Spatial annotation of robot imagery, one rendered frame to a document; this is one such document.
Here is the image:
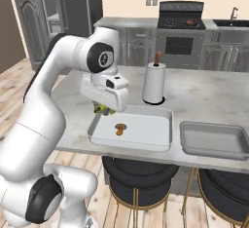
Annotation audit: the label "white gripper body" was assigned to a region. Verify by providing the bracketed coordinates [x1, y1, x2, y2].
[80, 71, 130, 112]

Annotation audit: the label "green broccoli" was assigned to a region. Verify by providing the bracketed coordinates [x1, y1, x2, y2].
[93, 102, 117, 116]

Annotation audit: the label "brown mushroom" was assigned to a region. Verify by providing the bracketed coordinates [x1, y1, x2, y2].
[114, 123, 128, 137]

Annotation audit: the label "white tupperware tray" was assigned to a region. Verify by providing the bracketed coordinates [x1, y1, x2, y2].
[86, 105, 174, 153]

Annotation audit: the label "black stove with oven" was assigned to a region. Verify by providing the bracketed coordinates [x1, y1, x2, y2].
[155, 0, 207, 71]

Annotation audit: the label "grey steel fridge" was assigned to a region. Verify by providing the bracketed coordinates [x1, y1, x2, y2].
[38, 0, 104, 39]

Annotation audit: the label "grey tupperware tray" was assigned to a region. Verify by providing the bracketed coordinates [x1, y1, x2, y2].
[178, 120, 249, 161]

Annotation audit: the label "white paper towel roll holder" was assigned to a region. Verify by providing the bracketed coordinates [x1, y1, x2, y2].
[141, 51, 167, 106]

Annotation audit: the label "grey base cupboards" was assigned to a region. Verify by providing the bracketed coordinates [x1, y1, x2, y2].
[93, 17, 159, 67]
[199, 27, 249, 74]

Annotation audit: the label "black round stool gold legs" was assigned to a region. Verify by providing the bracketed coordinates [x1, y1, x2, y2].
[181, 167, 249, 228]
[101, 155, 181, 228]

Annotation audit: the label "grey tall cupboard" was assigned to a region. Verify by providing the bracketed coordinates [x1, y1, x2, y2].
[9, 0, 51, 72]

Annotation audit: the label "black sink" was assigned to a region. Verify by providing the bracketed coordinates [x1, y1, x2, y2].
[212, 19, 249, 28]

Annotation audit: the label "grey tap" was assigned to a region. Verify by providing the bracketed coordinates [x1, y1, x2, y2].
[230, 6, 239, 21]

